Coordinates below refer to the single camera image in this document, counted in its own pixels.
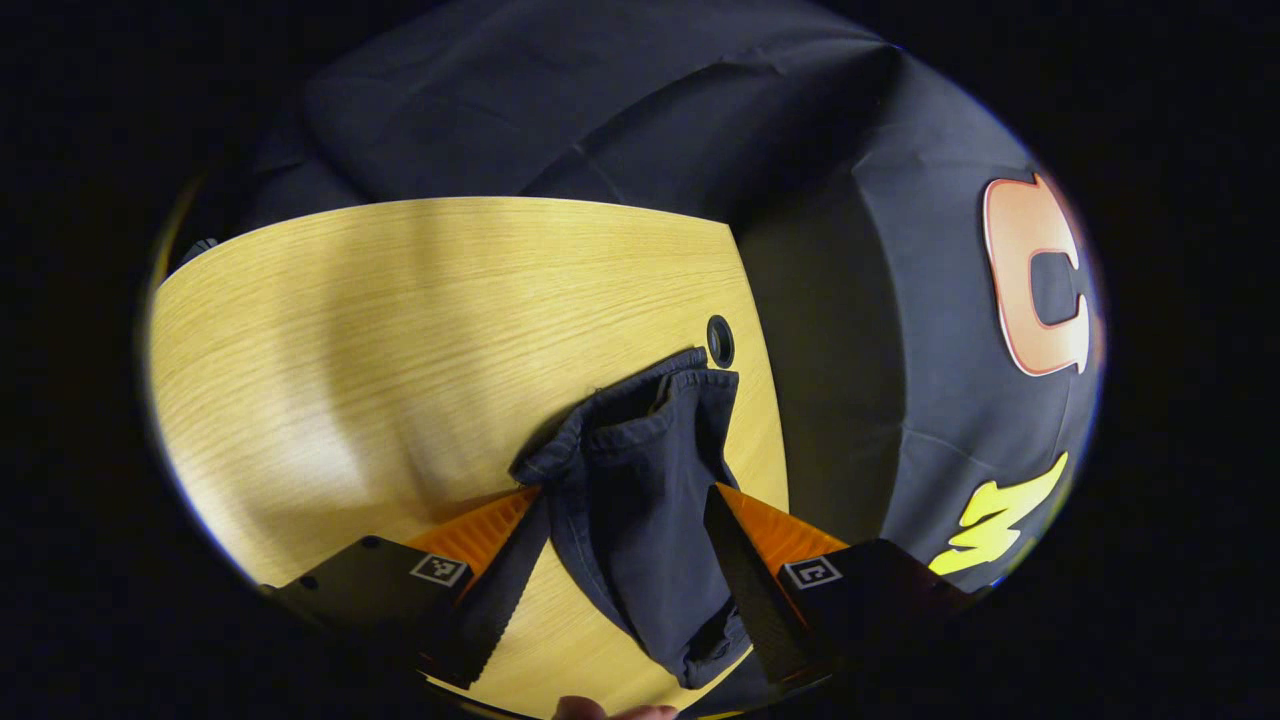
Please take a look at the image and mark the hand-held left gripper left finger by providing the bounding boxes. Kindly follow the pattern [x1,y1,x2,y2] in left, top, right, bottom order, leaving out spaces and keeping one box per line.
[258,485,553,693]

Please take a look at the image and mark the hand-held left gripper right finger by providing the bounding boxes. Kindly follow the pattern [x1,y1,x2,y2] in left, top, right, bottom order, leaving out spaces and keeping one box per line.
[703,483,979,701]

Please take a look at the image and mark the dark blue jeans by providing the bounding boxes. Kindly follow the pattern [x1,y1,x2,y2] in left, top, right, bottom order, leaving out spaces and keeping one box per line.
[510,346,781,717]

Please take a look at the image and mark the black backdrop cloth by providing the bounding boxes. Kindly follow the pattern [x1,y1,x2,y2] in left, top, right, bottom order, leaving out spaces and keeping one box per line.
[200,0,1106,601]

